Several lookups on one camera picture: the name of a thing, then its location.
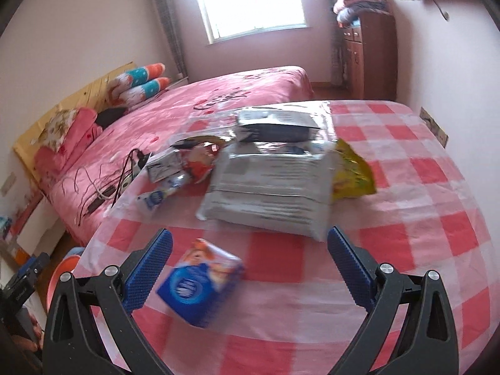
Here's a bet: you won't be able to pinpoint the grey card packet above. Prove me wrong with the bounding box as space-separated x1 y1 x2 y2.
146 150 184 182

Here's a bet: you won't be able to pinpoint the white nightstand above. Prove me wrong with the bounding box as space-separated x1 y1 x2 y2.
16 195 65 258

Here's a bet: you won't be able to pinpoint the window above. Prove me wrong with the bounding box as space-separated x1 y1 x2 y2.
191 0 307 43

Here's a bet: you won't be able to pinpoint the white power strip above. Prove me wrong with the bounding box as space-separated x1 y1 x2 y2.
117 152 153 200

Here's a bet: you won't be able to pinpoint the blue and orange tissue pack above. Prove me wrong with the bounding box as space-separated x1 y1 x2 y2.
156 237 246 329

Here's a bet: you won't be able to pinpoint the checked curtain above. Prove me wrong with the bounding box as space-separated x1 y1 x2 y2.
153 0 188 81
316 0 348 87

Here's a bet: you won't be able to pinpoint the grey plastic mailer bag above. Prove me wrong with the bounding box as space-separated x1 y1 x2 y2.
195 141 338 243

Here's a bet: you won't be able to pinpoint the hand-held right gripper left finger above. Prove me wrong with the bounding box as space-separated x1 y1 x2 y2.
42 227 174 375

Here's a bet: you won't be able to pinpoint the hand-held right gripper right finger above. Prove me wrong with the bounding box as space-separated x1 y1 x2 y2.
327 227 459 375

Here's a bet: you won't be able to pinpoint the red snack wrapper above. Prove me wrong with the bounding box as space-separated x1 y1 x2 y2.
172 135 223 184

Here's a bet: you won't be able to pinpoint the pink checked tablecloth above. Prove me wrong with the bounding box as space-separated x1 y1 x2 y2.
74 99 497 375

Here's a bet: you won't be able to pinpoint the folded blankets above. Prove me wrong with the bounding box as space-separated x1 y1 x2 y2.
333 0 391 26

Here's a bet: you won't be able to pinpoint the black cables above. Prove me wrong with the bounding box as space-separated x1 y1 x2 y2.
74 148 149 227

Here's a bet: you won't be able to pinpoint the bed with pink sheet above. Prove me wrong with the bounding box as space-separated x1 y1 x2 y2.
33 66 315 245

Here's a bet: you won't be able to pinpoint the yellow wooden headboard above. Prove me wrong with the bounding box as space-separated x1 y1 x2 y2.
13 62 137 188

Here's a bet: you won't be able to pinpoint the brown wooden cabinet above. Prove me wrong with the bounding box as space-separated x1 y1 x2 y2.
342 10 397 100

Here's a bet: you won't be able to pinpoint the orange plastic stool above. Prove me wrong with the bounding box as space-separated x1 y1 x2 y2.
46 246 88 313

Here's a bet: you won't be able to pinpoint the black cloth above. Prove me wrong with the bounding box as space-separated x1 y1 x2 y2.
96 106 129 128

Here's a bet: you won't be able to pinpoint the floral pillow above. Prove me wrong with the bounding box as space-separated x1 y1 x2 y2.
39 108 79 153

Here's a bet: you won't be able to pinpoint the pink pillow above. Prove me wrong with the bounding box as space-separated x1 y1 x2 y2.
33 107 98 173

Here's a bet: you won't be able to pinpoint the striped bolster pillow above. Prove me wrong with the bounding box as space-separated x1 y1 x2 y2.
107 62 167 94
117 77 171 106

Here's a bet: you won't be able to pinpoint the clear plastic bag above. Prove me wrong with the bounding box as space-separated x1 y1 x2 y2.
172 102 340 153

